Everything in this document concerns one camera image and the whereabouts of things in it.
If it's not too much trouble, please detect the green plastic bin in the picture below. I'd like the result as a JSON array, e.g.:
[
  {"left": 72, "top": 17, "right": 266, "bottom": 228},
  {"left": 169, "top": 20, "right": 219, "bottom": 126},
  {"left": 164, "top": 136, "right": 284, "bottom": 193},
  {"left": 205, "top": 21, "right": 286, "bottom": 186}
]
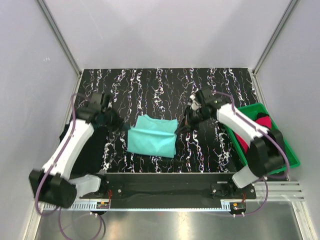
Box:
[{"left": 225, "top": 103, "right": 300, "bottom": 175}]

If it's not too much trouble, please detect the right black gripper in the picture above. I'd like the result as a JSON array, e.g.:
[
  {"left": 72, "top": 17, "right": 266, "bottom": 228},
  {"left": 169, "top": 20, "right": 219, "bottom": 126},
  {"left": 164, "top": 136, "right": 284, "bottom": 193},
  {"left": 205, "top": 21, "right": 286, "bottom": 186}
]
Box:
[{"left": 175, "top": 106, "right": 212, "bottom": 136}]

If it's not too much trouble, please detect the folded black t shirt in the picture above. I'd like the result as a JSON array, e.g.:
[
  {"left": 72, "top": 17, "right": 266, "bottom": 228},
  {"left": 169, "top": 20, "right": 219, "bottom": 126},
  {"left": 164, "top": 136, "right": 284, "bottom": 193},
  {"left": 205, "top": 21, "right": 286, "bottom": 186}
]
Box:
[{"left": 70, "top": 127, "right": 109, "bottom": 179}]

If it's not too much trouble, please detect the left aluminium corner post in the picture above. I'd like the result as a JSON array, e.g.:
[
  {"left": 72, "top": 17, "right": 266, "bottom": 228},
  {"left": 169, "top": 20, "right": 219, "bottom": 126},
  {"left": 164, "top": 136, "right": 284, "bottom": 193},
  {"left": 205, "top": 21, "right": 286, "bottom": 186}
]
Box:
[{"left": 34, "top": 0, "right": 83, "bottom": 77}]

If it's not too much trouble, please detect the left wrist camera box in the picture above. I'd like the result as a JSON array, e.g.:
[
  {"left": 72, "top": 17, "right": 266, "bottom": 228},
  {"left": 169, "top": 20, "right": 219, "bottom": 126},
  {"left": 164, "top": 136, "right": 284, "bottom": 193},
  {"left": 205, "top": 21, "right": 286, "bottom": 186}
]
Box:
[{"left": 87, "top": 92, "right": 113, "bottom": 113}]

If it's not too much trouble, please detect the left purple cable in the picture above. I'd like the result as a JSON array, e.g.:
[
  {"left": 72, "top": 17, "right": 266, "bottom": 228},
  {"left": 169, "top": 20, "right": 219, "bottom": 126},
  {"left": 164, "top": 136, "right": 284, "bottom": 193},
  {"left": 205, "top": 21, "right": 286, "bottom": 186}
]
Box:
[{"left": 33, "top": 92, "right": 108, "bottom": 240}]

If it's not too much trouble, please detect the right aluminium corner post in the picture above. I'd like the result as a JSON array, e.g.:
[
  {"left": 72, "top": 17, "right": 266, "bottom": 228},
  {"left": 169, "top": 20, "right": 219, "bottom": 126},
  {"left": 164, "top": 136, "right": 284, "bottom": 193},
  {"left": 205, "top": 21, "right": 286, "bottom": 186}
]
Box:
[{"left": 252, "top": 0, "right": 301, "bottom": 76}]

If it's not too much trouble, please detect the black t shirt in bin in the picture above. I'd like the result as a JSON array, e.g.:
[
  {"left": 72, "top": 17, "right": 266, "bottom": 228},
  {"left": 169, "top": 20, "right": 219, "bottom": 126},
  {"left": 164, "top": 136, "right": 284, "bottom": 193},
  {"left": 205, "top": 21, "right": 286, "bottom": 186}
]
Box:
[{"left": 255, "top": 112, "right": 272, "bottom": 129}]

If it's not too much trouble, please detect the aluminium corner post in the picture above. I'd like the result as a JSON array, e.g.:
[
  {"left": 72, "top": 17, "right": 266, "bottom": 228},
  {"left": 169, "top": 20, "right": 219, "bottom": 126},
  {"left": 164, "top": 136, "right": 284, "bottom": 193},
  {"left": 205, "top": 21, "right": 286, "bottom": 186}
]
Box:
[
  {"left": 34, "top": 0, "right": 83, "bottom": 77},
  {"left": 252, "top": 0, "right": 301, "bottom": 76}
]

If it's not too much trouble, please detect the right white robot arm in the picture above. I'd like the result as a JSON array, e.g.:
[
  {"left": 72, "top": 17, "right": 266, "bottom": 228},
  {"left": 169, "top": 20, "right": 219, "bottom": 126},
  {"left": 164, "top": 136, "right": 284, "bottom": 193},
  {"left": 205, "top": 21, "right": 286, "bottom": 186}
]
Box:
[{"left": 175, "top": 103, "right": 290, "bottom": 199}]

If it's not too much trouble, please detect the purple cable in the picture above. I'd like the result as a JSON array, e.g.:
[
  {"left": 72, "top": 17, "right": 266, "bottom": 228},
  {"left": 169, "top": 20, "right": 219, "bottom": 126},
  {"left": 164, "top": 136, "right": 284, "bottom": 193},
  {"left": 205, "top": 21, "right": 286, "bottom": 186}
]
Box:
[
  {"left": 207, "top": 91, "right": 291, "bottom": 217},
  {"left": 33, "top": 92, "right": 108, "bottom": 240}
]

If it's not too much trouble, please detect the red t shirt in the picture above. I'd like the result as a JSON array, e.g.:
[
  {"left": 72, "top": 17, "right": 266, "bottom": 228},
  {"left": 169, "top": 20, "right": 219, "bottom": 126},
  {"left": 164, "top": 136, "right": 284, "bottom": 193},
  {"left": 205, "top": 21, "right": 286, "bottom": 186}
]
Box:
[{"left": 234, "top": 112, "right": 272, "bottom": 154}]

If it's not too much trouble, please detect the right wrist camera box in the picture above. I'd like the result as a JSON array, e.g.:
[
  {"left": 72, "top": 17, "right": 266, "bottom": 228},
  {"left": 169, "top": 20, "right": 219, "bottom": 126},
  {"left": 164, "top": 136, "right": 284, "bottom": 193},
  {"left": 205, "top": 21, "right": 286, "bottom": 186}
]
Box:
[{"left": 188, "top": 88, "right": 227, "bottom": 111}]

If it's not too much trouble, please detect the aluminium frame rail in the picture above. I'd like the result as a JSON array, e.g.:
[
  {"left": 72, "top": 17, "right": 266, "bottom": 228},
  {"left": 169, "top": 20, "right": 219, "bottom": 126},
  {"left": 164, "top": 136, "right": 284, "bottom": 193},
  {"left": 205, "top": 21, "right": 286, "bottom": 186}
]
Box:
[{"left": 38, "top": 181, "right": 305, "bottom": 215}]

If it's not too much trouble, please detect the turquoise t shirt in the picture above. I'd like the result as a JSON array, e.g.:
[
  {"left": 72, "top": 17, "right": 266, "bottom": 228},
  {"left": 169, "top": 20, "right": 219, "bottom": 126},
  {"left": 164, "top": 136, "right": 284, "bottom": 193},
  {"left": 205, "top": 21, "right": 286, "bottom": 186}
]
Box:
[{"left": 127, "top": 114, "right": 178, "bottom": 158}]

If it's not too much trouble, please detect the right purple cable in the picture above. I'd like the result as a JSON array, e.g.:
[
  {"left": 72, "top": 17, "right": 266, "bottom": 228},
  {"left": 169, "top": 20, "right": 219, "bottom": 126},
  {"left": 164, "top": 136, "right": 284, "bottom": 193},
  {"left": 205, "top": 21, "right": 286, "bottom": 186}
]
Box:
[{"left": 207, "top": 91, "right": 291, "bottom": 217}]

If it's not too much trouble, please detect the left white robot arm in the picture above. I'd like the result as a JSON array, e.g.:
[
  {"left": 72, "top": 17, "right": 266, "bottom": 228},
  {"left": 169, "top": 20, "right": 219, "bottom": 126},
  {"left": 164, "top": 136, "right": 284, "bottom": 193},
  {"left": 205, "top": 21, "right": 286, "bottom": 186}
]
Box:
[{"left": 29, "top": 109, "right": 130, "bottom": 215}]

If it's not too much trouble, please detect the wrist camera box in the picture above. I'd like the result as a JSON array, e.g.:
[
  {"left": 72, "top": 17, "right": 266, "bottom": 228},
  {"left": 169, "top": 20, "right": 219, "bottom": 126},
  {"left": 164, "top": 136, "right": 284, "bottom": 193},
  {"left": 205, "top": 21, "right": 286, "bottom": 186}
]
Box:
[
  {"left": 188, "top": 88, "right": 227, "bottom": 111},
  {"left": 87, "top": 92, "right": 113, "bottom": 113}
]

